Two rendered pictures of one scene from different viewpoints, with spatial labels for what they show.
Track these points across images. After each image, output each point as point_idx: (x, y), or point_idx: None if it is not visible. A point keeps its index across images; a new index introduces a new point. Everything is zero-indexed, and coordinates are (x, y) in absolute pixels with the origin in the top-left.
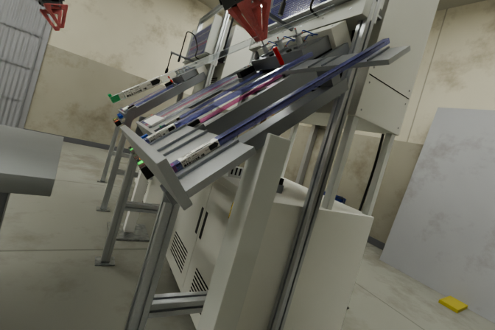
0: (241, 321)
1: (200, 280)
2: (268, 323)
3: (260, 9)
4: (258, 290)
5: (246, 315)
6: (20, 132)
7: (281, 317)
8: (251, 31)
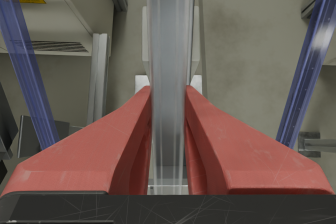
0: (103, 22)
1: (32, 42)
2: None
3: (130, 140)
4: None
5: (103, 16)
6: None
7: None
8: (149, 154)
